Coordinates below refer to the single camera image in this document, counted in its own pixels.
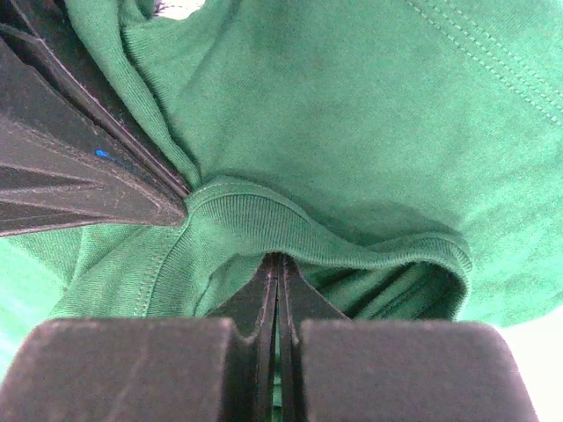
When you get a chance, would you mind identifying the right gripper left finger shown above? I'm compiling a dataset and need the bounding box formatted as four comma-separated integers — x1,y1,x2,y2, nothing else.
1,254,278,421

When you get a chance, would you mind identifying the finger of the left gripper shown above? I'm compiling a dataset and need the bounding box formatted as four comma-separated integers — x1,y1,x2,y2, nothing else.
1,1,191,198
1,43,186,236

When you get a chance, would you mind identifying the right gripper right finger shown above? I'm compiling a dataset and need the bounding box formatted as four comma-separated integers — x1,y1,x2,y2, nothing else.
277,255,537,422

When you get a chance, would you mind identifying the dark green t-shirt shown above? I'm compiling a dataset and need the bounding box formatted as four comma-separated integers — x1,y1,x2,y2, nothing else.
1,1,562,369

